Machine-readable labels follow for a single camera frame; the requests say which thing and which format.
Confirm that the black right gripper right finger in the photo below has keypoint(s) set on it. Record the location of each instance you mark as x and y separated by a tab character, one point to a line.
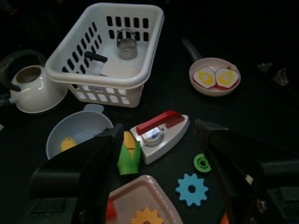
234	163

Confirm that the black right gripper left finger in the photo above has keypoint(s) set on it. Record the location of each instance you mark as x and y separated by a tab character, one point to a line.
91	163

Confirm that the toy egg sushi piece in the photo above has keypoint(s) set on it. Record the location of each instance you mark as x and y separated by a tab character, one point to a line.
227	78
204	77

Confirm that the green toy gear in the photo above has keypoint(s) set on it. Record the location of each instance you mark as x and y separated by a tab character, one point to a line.
201	163

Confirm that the yellow toy food piece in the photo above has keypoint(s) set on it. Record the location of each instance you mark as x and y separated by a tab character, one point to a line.
67	143

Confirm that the toy corn cob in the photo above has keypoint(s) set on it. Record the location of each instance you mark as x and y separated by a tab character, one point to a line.
128	154

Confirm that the grey toy bowl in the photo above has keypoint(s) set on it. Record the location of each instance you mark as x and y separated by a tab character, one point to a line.
79	128

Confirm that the blue toy gear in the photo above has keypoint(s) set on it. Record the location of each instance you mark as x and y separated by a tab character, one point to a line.
191	189

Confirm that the red toy piece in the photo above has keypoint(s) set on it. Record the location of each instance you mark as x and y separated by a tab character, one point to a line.
109	210

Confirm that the pink toy plate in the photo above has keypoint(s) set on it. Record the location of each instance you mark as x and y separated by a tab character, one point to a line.
149	198

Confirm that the orange toy piece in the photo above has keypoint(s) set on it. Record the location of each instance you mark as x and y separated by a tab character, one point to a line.
224	219

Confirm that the orange toy gear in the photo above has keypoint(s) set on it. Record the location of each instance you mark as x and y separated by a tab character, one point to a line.
147	217

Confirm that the white plastic slotted basket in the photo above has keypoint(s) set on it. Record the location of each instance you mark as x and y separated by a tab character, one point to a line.
112	48

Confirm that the metal cup in basket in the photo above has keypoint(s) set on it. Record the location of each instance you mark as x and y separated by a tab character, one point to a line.
127	46

